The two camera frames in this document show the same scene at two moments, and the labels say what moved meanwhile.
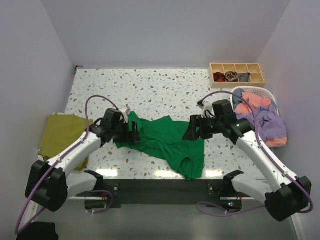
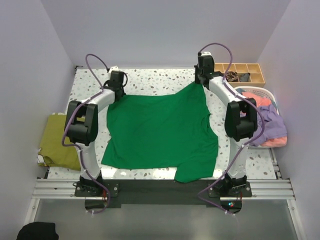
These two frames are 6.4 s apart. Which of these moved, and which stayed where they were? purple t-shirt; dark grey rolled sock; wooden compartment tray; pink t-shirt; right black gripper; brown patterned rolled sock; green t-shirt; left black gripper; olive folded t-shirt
Moved: green t-shirt; left black gripper; right black gripper
Stayed: dark grey rolled sock; brown patterned rolled sock; wooden compartment tray; olive folded t-shirt; pink t-shirt; purple t-shirt
